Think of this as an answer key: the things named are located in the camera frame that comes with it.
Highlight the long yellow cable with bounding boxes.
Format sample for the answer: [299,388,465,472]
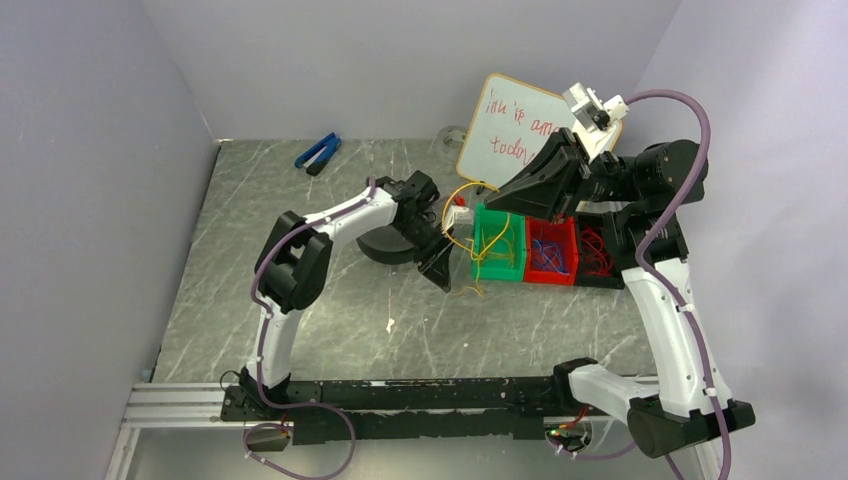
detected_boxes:
[441,181,513,299]

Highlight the dark grey perforated spool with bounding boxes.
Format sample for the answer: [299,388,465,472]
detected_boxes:
[356,225,416,266]

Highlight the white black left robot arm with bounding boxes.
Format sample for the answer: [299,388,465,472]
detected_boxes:
[221,171,453,422]

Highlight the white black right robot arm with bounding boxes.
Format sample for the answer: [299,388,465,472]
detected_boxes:
[484,128,755,458]

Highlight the yellow framed whiteboard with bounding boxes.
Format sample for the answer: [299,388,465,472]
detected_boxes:
[455,72,624,200]

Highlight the red plastic bin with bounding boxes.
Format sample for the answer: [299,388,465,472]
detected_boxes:
[523,217,578,286]

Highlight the green plastic bin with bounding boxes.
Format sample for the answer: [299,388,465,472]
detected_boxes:
[471,204,526,282]

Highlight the black plastic bin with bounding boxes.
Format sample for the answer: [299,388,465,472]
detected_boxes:
[574,213,625,290]

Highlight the blue and black stapler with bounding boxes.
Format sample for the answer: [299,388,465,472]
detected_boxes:
[294,132,341,177]

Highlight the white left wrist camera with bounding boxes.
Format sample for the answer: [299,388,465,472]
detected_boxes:
[442,196,475,231]

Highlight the blue cables in bin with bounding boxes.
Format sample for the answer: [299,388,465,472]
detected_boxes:
[529,235,572,276]

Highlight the yellow cables in bin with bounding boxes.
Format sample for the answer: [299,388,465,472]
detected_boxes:
[479,225,525,270]

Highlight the red cables in bin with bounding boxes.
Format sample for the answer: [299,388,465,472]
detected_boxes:
[580,228,621,278]

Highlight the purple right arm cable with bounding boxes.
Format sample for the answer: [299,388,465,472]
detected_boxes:
[543,89,733,480]

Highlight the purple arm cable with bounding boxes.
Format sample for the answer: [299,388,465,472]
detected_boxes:
[543,89,733,480]
[241,175,379,480]

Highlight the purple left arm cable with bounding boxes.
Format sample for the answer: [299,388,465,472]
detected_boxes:
[241,175,379,480]

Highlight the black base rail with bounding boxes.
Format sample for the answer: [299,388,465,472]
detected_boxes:
[220,376,589,445]

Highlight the aluminium frame rail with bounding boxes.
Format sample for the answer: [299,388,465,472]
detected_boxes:
[122,383,227,429]

